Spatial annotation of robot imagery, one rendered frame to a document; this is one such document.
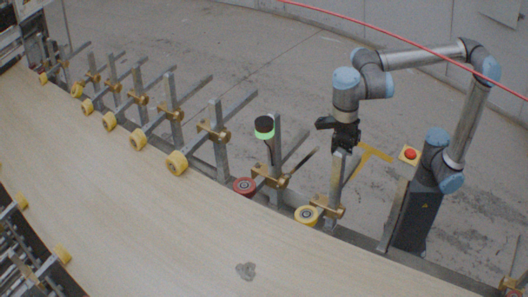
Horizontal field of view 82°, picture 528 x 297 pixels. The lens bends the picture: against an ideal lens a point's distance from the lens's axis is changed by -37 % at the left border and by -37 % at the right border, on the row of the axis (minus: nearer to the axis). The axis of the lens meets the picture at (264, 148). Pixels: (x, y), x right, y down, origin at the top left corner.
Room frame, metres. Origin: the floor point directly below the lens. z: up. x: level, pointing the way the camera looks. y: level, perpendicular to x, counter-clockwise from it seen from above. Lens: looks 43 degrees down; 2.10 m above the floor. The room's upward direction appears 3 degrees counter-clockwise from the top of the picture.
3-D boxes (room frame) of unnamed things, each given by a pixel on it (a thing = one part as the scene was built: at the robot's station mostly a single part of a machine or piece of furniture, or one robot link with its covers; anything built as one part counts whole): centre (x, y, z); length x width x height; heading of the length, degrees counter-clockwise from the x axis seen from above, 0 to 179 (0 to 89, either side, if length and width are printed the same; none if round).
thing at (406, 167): (0.88, -0.44, 1.18); 0.07 x 0.07 x 0.08; 53
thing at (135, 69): (1.64, 0.56, 0.91); 0.04 x 0.04 x 0.48; 53
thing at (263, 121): (1.15, -0.01, 1.04); 0.06 x 0.06 x 0.22; 53
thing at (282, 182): (1.20, -0.01, 0.85); 0.14 x 0.06 x 0.05; 53
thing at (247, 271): (0.73, 0.08, 0.91); 0.09 x 0.07 x 0.02; 2
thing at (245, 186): (1.12, 0.07, 0.85); 0.08 x 0.08 x 0.11
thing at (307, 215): (0.96, -0.13, 0.85); 0.08 x 0.08 x 0.11
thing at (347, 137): (1.11, -0.27, 1.13); 0.09 x 0.08 x 0.12; 53
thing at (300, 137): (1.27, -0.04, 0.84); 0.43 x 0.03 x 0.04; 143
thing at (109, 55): (1.80, 0.76, 0.94); 0.04 x 0.04 x 0.48; 53
